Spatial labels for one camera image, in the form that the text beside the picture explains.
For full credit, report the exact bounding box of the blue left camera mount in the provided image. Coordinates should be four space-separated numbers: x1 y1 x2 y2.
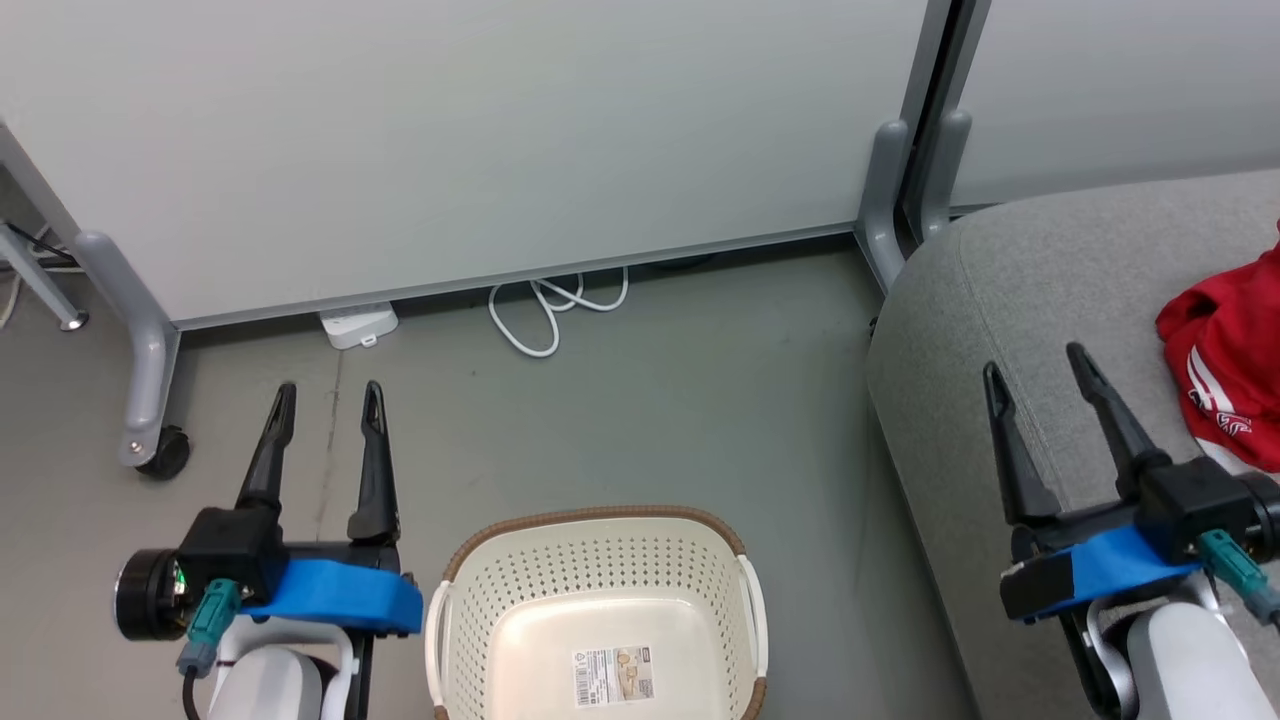
240 557 424 635

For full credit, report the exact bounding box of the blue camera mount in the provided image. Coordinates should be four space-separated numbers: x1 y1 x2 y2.
240 557 424 635
1030 525 1201 616

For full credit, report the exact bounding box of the white looped floor cable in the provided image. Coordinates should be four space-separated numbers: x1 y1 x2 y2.
488 265 631 359

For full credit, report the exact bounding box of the printed basket label sticker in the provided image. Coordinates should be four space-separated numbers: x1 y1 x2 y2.
572 645 656 707

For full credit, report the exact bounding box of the thin black cable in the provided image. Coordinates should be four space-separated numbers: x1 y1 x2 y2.
5 222 81 273

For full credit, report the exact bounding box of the grey partition frame post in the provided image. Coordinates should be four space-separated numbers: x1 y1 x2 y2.
853 0 956 294
905 0 993 246

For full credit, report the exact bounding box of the white partition panel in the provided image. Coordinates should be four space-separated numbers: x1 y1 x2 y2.
0 0 936 331
950 0 1280 211

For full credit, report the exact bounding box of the white power adapter box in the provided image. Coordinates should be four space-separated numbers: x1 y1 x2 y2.
318 302 399 351

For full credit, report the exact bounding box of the teal connector camera cable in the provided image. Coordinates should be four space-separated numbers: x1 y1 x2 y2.
176 578 243 720
1197 530 1280 629

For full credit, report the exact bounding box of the grey metal table leg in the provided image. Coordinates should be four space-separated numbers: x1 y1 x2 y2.
0 222 89 333

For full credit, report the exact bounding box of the grey fabric sofa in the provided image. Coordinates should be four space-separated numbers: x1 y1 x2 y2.
865 170 1280 720

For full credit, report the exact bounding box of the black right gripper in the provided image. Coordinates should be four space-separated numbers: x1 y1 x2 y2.
983 342 1173 625

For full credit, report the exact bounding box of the blue right camera mount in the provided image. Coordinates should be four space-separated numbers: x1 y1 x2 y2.
1030 525 1201 616

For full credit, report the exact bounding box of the cream perforated laundry basket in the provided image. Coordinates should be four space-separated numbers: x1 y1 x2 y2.
425 505 769 720

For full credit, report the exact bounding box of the grey partition leg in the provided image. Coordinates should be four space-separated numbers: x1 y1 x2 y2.
72 230 181 469

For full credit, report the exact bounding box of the red clothing item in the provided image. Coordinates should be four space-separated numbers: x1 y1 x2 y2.
1155 220 1280 474

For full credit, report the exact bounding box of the black caster wheel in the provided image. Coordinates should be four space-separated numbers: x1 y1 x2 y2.
135 425 191 481

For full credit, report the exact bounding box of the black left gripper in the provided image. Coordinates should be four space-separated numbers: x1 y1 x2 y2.
113 380 407 643

